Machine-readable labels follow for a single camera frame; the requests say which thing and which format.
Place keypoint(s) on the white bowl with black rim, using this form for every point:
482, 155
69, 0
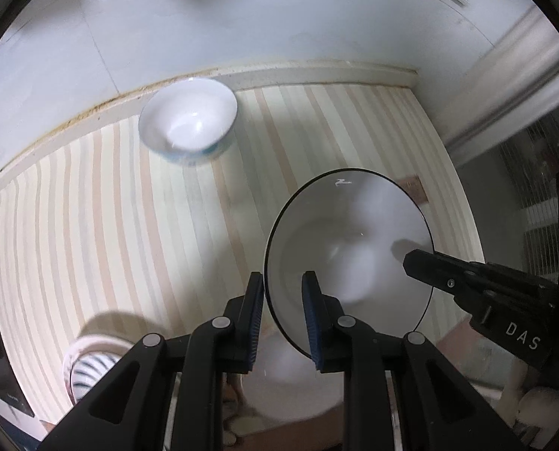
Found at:
354, 225

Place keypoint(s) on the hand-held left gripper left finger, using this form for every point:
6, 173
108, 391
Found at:
256, 319

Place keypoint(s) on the white bowl with blue pattern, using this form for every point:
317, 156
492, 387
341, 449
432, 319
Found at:
190, 117

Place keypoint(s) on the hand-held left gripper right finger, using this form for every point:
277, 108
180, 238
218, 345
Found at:
313, 319

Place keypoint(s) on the striped cat print table mat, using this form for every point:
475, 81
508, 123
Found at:
120, 244

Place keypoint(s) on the small brown square tag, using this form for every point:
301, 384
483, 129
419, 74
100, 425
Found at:
413, 188

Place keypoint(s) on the white door frame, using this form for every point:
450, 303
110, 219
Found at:
519, 80

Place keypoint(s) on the plain white bowl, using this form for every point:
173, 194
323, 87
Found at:
284, 385

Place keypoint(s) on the white plate with blue stripes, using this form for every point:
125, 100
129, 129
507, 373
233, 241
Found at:
89, 371

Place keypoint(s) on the dark mesh screen door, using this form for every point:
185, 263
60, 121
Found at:
519, 188

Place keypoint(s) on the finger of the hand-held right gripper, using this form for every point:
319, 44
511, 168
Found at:
448, 277

